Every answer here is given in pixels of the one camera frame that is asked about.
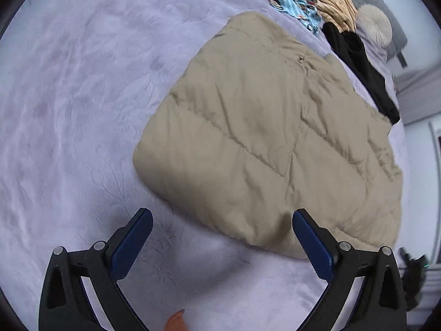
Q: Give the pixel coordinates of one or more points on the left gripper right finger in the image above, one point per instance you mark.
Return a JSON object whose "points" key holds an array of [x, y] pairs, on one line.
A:
{"points": [[380, 304]]}

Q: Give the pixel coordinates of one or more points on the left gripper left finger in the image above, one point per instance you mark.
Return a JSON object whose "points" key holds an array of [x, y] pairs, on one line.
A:
{"points": [[64, 304]]}

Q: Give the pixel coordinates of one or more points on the beige puffer jacket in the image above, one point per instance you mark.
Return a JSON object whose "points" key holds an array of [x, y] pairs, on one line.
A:
{"points": [[258, 126]]}

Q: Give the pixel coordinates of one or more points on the black folded garment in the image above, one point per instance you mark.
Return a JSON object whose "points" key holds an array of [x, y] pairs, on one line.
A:
{"points": [[351, 50]]}

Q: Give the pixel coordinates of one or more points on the lavender bed blanket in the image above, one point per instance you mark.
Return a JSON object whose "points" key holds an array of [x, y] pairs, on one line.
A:
{"points": [[79, 81]]}

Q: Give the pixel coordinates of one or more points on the round cream cushion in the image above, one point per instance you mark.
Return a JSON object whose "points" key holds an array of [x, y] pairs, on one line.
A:
{"points": [[375, 24]]}

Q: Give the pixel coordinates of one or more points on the cream striped garment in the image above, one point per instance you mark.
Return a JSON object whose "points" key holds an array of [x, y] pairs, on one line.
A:
{"points": [[342, 13]]}

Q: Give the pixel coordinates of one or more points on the grey quilted headboard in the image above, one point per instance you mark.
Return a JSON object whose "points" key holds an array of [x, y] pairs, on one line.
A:
{"points": [[399, 38]]}

